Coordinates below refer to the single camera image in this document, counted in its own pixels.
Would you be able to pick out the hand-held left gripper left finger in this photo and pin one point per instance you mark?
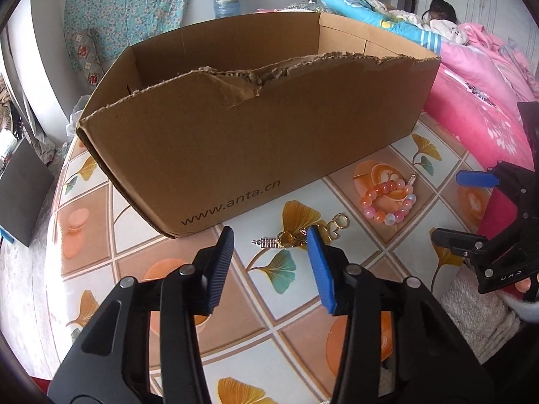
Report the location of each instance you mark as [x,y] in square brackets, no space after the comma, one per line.
[221,269]

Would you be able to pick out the patterned cushion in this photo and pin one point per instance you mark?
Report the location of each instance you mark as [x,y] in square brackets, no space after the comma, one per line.
[86,57]

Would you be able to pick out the blue cartoon quilt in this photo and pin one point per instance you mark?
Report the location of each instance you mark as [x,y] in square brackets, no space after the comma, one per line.
[358,4]

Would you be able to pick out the white fluffy cloth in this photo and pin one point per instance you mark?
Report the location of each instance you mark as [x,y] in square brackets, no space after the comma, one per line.
[476,311]

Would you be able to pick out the black board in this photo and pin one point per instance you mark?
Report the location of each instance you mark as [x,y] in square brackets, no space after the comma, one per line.
[21,193]

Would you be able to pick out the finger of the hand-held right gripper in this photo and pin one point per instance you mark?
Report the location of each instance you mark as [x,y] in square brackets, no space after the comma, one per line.
[459,240]
[476,179]

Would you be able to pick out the teal floral cloth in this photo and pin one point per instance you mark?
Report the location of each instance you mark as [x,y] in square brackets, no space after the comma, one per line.
[126,8]

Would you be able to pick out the white plastic bag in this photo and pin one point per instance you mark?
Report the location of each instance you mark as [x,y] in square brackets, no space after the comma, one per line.
[75,115]

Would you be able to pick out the brown cardboard box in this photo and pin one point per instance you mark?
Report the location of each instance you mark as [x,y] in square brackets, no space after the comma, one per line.
[210,155]

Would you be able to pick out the grey lace pillow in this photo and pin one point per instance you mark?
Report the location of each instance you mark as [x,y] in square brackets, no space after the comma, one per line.
[303,7]

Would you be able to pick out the blue water jug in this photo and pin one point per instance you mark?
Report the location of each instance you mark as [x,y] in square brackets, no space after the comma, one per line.
[225,4]

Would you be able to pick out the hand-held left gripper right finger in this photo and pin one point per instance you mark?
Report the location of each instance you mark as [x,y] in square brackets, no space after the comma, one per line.
[320,269]

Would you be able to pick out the ginkgo patterned tablecloth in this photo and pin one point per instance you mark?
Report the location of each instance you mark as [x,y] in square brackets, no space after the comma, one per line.
[126,235]

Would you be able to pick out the pink floral blanket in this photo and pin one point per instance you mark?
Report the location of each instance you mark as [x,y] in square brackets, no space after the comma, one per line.
[476,105]

